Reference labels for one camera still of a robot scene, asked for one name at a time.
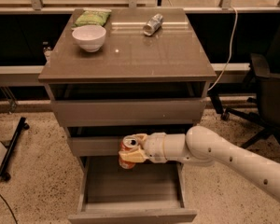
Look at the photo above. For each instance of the white ceramic bowl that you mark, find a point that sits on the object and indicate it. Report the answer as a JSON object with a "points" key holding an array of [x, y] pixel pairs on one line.
{"points": [[89, 37]]}

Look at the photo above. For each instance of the green chip bag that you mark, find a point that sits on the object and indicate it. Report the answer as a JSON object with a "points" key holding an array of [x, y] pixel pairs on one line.
{"points": [[92, 17]]}

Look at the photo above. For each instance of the grey open bottom drawer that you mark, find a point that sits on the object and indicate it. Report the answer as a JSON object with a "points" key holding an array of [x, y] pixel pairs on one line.
{"points": [[149, 193]]}

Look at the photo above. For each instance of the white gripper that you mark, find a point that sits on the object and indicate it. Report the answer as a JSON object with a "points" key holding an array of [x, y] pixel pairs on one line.
{"points": [[154, 147]]}

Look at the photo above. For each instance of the black office chair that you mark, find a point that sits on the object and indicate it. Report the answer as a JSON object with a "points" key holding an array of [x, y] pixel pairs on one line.
{"points": [[265, 69]]}

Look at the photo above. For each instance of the grey middle drawer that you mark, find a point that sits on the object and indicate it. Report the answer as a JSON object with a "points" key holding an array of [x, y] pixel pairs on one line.
{"points": [[96, 146]]}

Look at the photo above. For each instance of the silver can lying down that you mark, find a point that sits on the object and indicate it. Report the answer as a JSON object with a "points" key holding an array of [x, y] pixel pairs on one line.
{"points": [[153, 25]]}

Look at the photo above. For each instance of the grey top drawer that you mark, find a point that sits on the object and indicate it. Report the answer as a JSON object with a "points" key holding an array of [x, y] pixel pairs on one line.
{"points": [[128, 113]]}

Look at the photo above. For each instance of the black wheeled stand base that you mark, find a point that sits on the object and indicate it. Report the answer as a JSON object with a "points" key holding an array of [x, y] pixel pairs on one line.
{"points": [[22, 125]]}

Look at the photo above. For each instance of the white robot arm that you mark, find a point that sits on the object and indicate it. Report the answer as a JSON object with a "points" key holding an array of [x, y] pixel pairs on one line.
{"points": [[200, 146]]}

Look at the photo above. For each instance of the red coke can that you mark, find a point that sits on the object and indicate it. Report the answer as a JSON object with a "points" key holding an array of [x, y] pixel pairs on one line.
{"points": [[127, 144]]}

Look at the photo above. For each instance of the grey drawer cabinet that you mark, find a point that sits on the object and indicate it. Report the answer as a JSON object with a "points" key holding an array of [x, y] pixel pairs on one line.
{"points": [[169, 65]]}

